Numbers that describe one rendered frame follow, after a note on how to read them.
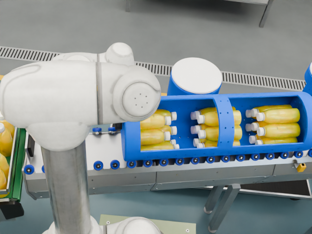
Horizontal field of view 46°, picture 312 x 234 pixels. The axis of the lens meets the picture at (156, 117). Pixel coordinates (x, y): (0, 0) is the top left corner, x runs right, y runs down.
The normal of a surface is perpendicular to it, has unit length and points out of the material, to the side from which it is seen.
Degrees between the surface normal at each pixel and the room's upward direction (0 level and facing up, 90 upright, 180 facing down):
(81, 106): 65
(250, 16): 0
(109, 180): 70
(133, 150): 76
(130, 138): 52
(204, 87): 0
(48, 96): 46
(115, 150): 0
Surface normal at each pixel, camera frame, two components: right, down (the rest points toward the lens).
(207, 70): 0.10, -0.63
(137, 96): 0.32, 0.22
